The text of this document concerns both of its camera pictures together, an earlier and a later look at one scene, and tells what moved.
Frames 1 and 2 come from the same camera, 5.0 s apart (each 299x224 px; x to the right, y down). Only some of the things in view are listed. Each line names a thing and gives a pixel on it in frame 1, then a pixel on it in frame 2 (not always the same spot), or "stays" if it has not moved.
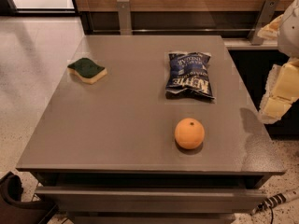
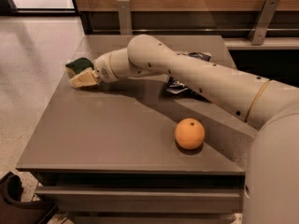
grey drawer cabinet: x=143 y=129 stays
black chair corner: x=15 y=211 stays
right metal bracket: x=265 y=15 stays
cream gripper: x=289 y=35 → x=103 y=67
